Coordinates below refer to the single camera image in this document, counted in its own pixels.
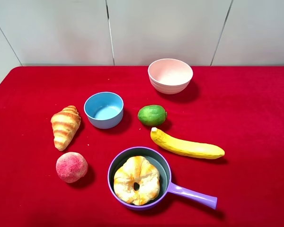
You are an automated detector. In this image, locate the ring-shaped croissant bread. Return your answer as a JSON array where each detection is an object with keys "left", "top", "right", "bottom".
[{"left": 114, "top": 156, "right": 160, "bottom": 206}]

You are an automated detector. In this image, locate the green lime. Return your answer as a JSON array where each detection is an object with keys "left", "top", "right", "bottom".
[{"left": 138, "top": 105, "right": 167, "bottom": 127}]

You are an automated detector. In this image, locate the blue bowl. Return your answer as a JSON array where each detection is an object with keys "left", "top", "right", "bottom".
[{"left": 84, "top": 92, "right": 124, "bottom": 129}]

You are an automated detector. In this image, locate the pink bowl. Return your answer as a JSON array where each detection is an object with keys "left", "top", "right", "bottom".
[{"left": 148, "top": 58, "right": 193, "bottom": 95}]

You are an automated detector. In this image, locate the purple toy saucepan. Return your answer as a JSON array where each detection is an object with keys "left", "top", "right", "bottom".
[{"left": 107, "top": 147, "right": 217, "bottom": 210}]

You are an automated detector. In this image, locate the yellow banana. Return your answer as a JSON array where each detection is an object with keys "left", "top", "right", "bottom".
[{"left": 150, "top": 127, "right": 225, "bottom": 159}]

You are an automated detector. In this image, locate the straight golden croissant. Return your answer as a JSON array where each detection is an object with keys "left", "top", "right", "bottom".
[{"left": 51, "top": 105, "right": 81, "bottom": 151}]

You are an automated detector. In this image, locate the pink peach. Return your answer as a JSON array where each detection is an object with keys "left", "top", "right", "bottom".
[{"left": 55, "top": 152, "right": 88, "bottom": 183}]

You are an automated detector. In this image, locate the red tablecloth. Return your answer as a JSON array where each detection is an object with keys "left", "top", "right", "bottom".
[{"left": 0, "top": 66, "right": 284, "bottom": 227}]

